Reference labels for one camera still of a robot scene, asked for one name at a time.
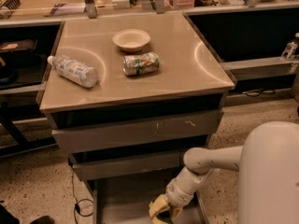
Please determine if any grey drawer cabinet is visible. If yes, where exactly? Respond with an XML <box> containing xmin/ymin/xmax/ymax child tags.
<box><xmin>36</xmin><ymin>11</ymin><xmax>237</xmax><ymax>224</ymax></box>

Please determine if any grey top drawer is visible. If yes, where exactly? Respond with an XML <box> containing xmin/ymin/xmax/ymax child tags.
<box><xmin>52</xmin><ymin>109</ymin><xmax>223</xmax><ymax>154</ymax></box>

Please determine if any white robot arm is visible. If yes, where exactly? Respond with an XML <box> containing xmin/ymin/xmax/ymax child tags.
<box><xmin>149</xmin><ymin>121</ymin><xmax>299</xmax><ymax>224</ymax></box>

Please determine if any small bottle on shelf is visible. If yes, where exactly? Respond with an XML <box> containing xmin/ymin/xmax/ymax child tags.
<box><xmin>281</xmin><ymin>33</ymin><xmax>299</xmax><ymax>59</ymax></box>

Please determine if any black floor cable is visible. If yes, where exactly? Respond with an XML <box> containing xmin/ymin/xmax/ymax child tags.
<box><xmin>67</xmin><ymin>158</ymin><xmax>94</xmax><ymax>224</ymax></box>

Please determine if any black spiral brush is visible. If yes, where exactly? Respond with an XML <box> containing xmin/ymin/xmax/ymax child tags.
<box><xmin>0</xmin><ymin>0</ymin><xmax>21</xmax><ymax>20</ymax></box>

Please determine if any crushed aluminium drink can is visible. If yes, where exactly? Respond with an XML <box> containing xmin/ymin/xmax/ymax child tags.
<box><xmin>122</xmin><ymin>52</ymin><xmax>160</xmax><ymax>76</ymax></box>

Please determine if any grey open bottom drawer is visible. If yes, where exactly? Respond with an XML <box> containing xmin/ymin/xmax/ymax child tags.
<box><xmin>93</xmin><ymin>166</ymin><xmax>209</xmax><ymax>224</ymax></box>

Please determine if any grey middle drawer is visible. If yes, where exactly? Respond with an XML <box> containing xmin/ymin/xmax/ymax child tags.
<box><xmin>69</xmin><ymin>146</ymin><xmax>190</xmax><ymax>180</ymax></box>

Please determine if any brown shoe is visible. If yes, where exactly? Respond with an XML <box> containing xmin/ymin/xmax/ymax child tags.
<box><xmin>30</xmin><ymin>216</ymin><xmax>54</xmax><ymax>224</ymax></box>

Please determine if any beige shallow bowl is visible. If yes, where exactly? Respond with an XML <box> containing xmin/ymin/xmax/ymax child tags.
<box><xmin>112</xmin><ymin>29</ymin><xmax>150</xmax><ymax>53</ymax></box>

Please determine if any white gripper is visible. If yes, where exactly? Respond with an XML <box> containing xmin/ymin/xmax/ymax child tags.
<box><xmin>149</xmin><ymin>183</ymin><xmax>193</xmax><ymax>221</ymax></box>

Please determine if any clear plastic water bottle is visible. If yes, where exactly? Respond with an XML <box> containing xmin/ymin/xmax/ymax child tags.
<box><xmin>47</xmin><ymin>55</ymin><xmax>98</xmax><ymax>88</ymax></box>

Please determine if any green and yellow sponge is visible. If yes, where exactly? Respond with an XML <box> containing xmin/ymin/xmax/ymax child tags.
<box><xmin>153</xmin><ymin>212</ymin><xmax>174</xmax><ymax>224</ymax></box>

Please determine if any purple and white packet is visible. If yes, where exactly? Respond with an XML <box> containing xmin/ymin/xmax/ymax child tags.
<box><xmin>48</xmin><ymin>3</ymin><xmax>86</xmax><ymax>17</ymax></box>

